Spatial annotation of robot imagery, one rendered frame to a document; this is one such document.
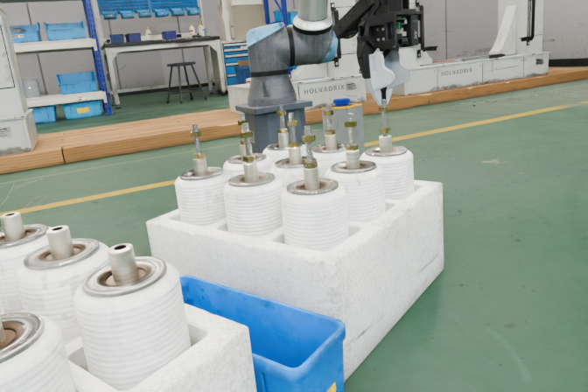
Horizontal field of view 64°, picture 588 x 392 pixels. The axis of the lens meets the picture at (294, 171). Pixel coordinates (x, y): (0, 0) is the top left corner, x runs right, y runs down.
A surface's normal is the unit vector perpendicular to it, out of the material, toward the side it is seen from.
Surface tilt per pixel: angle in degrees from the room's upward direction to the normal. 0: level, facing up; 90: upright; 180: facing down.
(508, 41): 90
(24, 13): 90
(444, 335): 0
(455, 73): 90
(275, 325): 88
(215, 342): 0
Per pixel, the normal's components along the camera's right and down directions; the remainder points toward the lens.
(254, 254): -0.60, 0.25
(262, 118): -0.33, 0.26
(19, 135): 0.43, 0.18
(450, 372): -0.09, -0.97
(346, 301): 0.80, 0.07
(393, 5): -0.79, 0.22
